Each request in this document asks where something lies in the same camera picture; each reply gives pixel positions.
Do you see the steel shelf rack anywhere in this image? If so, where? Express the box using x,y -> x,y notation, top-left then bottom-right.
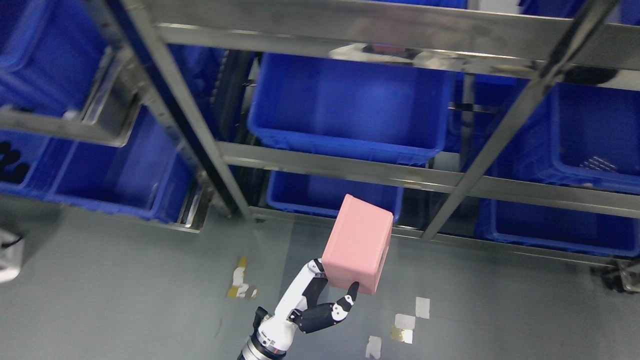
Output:
1,0 -> 640,267

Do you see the blue bin lower right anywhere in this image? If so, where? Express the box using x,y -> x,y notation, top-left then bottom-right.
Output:
474,199 -> 639,258

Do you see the blue bin centre shelf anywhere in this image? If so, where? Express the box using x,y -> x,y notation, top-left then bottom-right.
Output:
247,53 -> 455,167

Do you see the blue bin top left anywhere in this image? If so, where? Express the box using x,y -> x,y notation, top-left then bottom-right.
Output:
0,0 -> 106,116

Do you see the blue bin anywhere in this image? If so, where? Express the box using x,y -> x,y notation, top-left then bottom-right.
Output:
266,171 -> 404,222
0,0 -> 106,116
474,199 -> 639,258

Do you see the blue bin right shelf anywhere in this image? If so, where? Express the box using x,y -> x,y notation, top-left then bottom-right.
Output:
491,83 -> 640,195

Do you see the blue bin shelf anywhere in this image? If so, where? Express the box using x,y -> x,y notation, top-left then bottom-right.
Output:
1,107 -> 194,224
491,83 -> 640,195
247,53 -> 455,167

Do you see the blue bin lower centre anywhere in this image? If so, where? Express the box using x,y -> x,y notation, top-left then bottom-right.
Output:
266,171 -> 404,222

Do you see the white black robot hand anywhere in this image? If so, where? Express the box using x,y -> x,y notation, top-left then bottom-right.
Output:
249,258 -> 359,353

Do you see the pink plastic storage box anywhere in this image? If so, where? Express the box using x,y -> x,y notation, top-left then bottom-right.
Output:
321,194 -> 394,296

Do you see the blue bin left shelf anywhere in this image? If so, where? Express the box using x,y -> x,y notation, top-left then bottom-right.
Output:
1,107 -> 194,224

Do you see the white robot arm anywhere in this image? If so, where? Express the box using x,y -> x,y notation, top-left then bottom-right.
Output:
237,329 -> 287,360

